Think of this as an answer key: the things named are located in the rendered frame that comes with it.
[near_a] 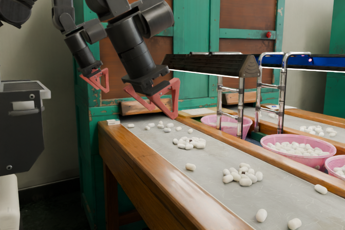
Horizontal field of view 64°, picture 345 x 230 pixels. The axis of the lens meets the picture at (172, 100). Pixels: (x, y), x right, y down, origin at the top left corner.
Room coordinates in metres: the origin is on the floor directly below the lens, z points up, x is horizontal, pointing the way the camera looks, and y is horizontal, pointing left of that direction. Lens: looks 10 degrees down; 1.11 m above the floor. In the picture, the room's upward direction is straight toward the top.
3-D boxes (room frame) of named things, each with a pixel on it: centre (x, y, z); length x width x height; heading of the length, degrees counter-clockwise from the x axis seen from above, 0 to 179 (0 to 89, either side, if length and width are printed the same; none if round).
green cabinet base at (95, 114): (1.95, -0.05, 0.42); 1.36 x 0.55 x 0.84; 117
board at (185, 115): (1.62, -0.19, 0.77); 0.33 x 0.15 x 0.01; 117
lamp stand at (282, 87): (1.35, -0.54, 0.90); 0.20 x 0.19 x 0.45; 27
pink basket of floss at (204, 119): (1.42, -0.28, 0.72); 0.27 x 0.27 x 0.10
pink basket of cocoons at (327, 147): (1.03, -0.48, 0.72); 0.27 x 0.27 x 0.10
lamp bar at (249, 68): (1.14, -0.11, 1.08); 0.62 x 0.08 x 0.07; 27
